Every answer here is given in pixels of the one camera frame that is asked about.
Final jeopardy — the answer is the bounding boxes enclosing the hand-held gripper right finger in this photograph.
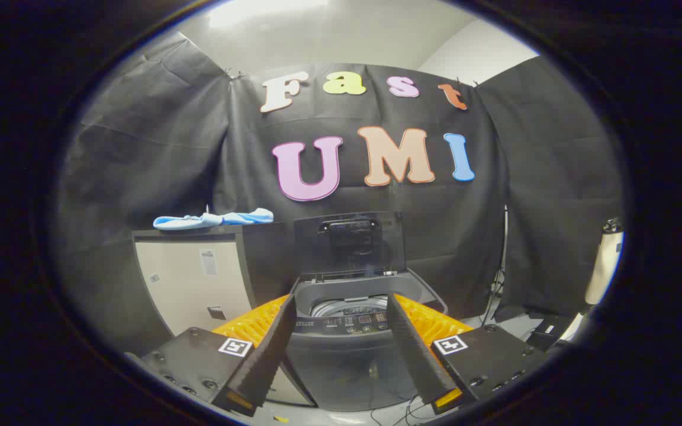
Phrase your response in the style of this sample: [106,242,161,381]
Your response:
[385,293,549,415]

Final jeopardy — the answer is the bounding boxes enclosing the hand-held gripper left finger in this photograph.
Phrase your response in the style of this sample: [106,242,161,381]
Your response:
[140,294,298,418]

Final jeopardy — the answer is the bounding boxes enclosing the grey washing machine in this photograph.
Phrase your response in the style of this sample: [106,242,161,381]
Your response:
[282,269,449,412]

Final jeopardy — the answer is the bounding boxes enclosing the light blue garment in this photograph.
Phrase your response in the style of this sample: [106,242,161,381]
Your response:
[153,208,274,230]

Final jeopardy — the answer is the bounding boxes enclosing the grey and white cabinet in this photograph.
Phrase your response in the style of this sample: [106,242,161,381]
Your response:
[132,222,318,409]

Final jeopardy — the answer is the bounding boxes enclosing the white container with black cap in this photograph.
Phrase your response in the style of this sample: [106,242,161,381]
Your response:
[584,218,624,305]

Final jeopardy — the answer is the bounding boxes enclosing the black backdrop cloth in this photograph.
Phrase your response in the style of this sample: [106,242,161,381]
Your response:
[51,33,626,356]

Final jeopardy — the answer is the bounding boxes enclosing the black cables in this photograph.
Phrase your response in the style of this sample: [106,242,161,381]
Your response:
[478,266,507,327]

